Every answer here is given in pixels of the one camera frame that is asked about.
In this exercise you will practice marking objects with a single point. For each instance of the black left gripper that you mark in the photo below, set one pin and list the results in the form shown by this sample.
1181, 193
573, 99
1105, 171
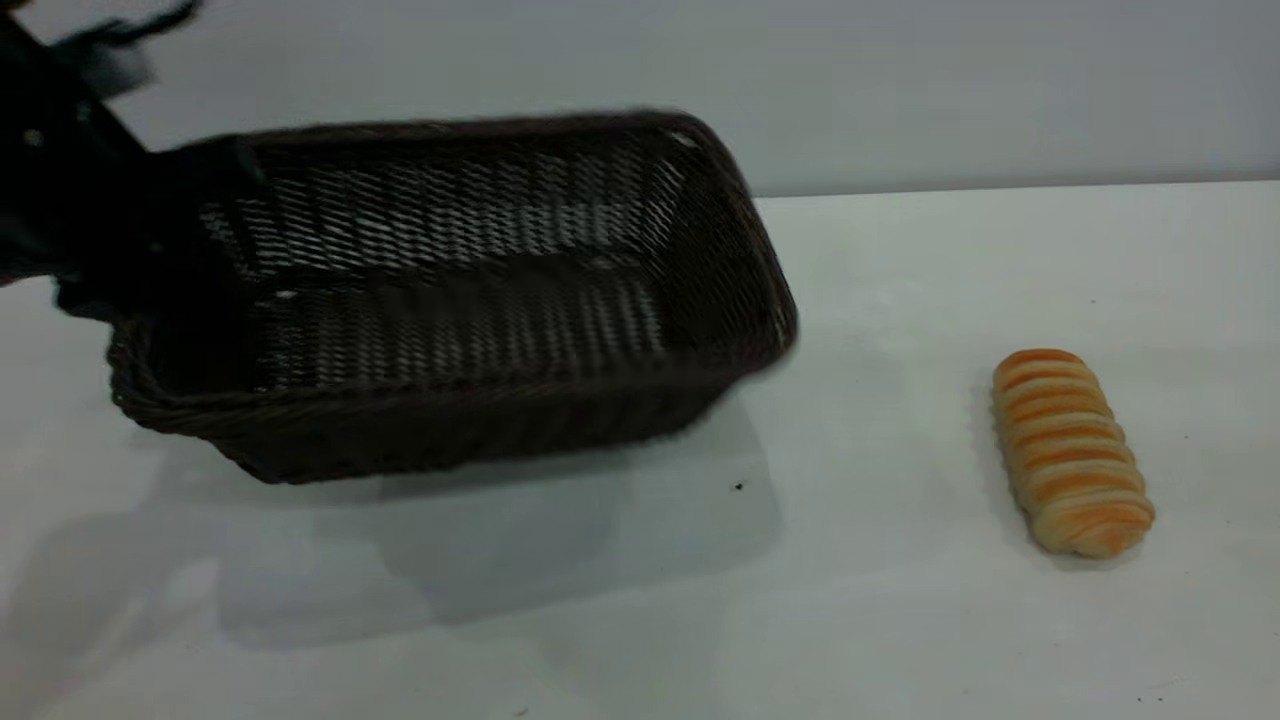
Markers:
60, 170

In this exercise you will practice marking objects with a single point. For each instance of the black woven wicker basket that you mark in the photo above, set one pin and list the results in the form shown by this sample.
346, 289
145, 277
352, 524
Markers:
480, 330

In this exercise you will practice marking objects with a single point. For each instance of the striped orange bread roll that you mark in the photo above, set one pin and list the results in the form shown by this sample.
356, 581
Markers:
1068, 452

